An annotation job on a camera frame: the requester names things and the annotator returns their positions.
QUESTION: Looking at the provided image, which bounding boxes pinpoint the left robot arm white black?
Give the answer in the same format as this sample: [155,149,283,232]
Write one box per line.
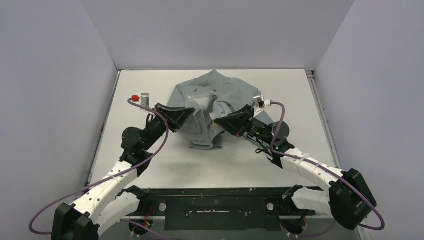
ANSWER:
[51,103,196,240]

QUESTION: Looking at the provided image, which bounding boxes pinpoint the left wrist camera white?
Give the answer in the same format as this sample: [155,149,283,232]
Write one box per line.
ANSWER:
[131,93,150,108]

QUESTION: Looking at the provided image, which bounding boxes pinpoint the aluminium rail frame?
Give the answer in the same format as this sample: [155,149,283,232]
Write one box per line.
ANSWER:
[306,70,369,220]

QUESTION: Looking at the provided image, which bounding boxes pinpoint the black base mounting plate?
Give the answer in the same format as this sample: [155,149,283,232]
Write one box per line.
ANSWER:
[128,187,317,231]

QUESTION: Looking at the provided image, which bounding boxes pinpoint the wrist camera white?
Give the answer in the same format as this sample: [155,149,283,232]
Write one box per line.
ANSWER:
[131,93,150,108]
[253,94,272,112]

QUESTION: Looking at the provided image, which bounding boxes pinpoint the grey zip-up jacket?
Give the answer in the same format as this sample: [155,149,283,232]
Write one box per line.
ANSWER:
[167,70,260,150]

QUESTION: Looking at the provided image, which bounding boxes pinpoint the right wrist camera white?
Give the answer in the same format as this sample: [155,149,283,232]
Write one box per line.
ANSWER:
[253,94,272,112]

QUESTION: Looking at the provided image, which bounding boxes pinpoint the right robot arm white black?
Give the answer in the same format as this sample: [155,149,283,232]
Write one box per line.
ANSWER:
[213,105,377,230]

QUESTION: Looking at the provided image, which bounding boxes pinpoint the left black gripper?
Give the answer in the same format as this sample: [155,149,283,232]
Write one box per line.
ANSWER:
[141,103,195,151]

